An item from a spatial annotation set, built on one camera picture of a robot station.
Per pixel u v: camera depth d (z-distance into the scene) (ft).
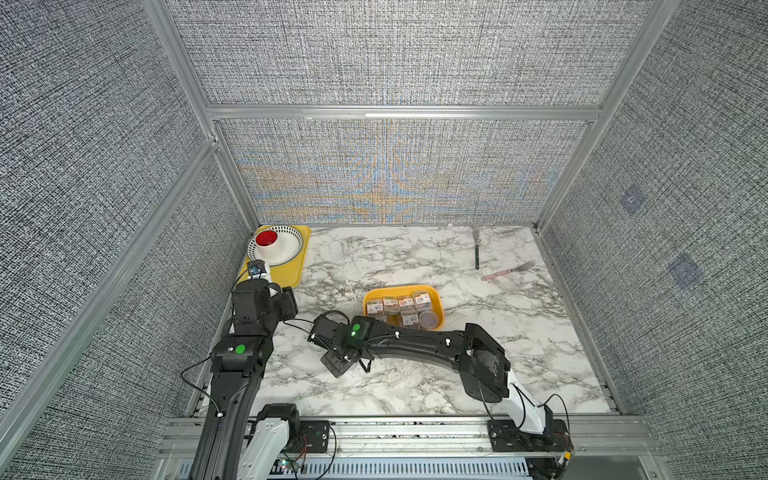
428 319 2.97
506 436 2.42
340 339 2.01
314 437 2.40
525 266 3.52
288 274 3.48
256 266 2.02
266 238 3.48
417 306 3.03
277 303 2.09
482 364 1.70
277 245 3.41
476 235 3.84
